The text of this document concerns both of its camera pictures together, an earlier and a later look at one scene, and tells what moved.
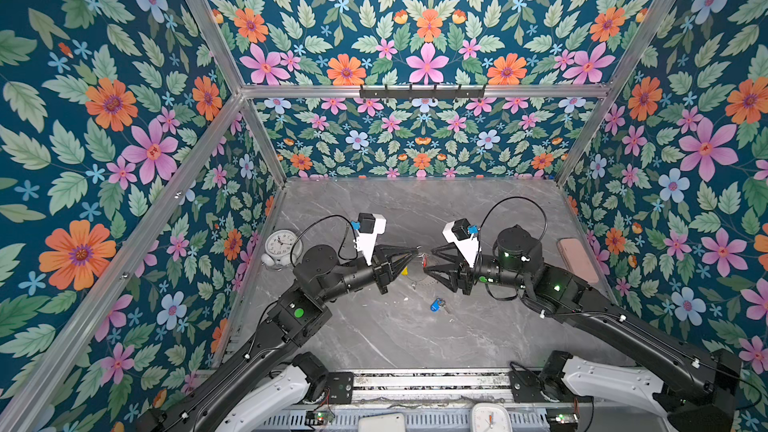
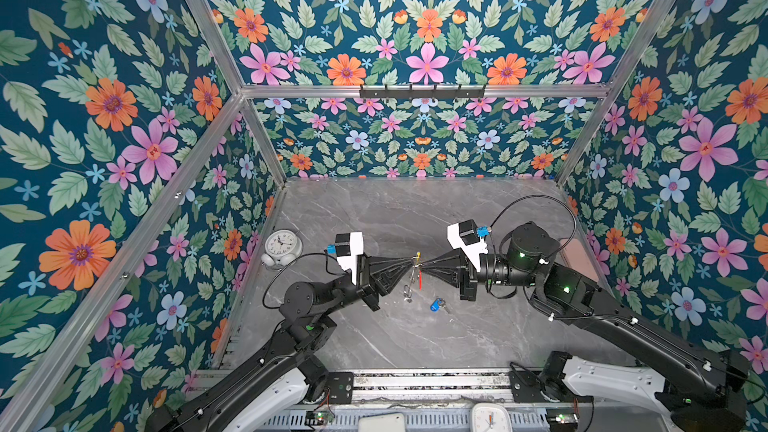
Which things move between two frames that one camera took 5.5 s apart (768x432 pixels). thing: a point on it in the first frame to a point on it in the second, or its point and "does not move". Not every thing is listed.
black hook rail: [422, 93] does not move
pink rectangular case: [577, 260] does not move
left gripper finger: [391, 250] to [379, 263]
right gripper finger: [446, 275] does not move
